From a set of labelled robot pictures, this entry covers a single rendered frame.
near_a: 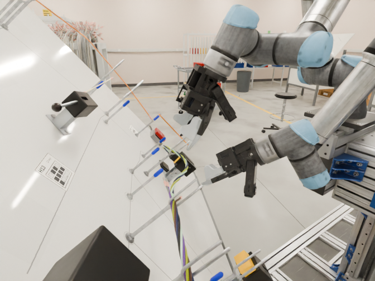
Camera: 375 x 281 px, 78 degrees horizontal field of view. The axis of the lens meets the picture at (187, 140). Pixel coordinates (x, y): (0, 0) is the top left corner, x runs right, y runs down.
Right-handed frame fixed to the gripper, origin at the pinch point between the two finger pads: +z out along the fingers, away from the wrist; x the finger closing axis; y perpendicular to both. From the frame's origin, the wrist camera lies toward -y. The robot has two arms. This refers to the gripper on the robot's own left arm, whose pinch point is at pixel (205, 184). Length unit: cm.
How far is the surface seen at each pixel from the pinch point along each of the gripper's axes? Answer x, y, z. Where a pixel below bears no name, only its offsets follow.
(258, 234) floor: -124, -56, 32
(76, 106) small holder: 43.6, 21.1, -4.4
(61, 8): -405, 644, 386
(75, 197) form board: 48.3, 6.6, -3.2
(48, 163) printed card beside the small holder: 50, 12, -2
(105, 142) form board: 31.1, 18.2, 4.2
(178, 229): 44.3, -2.7, -14.3
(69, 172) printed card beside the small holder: 46.9, 10.8, -1.8
